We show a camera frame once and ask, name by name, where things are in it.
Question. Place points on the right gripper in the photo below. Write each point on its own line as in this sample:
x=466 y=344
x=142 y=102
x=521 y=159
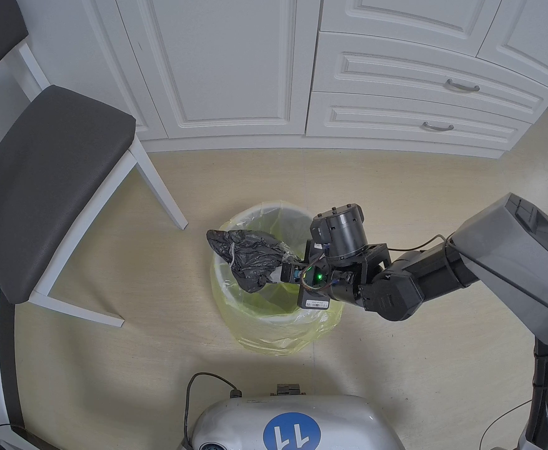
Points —
x=346 y=288

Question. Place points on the yellow plastic bag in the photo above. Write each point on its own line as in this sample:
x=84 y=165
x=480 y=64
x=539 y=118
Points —
x=274 y=331

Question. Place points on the black plastic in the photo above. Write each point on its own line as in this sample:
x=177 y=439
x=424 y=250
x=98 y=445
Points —
x=250 y=256

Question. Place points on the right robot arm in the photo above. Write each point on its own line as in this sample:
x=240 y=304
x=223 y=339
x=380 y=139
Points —
x=503 y=251

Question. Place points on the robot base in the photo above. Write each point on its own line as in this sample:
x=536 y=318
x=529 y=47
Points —
x=302 y=420

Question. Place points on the white trash bin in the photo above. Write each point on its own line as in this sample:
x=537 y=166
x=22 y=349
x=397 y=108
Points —
x=264 y=209

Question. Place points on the white wardrobe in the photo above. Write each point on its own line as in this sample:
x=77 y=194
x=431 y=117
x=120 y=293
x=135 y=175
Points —
x=236 y=40

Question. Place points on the white chair grey seat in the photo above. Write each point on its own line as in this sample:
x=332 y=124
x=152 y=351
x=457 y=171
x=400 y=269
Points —
x=58 y=157

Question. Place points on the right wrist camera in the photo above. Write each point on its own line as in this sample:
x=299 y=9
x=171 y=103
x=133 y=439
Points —
x=320 y=228

